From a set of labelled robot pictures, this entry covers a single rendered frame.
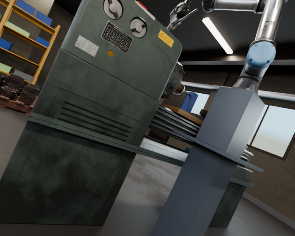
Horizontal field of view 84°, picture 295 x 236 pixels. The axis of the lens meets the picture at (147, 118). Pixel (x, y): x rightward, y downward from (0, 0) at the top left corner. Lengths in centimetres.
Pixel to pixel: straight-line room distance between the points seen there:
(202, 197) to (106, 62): 85
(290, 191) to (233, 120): 360
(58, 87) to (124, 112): 35
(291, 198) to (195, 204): 358
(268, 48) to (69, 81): 96
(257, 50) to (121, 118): 78
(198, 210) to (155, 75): 77
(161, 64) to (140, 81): 17
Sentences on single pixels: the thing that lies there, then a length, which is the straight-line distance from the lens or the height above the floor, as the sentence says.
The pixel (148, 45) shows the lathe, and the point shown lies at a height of 111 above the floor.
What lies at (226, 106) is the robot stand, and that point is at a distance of 103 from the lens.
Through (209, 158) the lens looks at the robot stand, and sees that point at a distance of 99.
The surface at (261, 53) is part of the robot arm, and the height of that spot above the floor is 126.
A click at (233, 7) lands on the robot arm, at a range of 142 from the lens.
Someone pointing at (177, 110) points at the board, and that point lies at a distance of 124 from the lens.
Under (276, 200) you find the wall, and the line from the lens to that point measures 453.
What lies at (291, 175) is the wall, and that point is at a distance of 451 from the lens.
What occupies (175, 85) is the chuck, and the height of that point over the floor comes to 103.
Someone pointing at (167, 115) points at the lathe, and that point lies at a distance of 122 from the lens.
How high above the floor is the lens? 75
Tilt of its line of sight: 1 degrees down
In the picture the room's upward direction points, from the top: 25 degrees clockwise
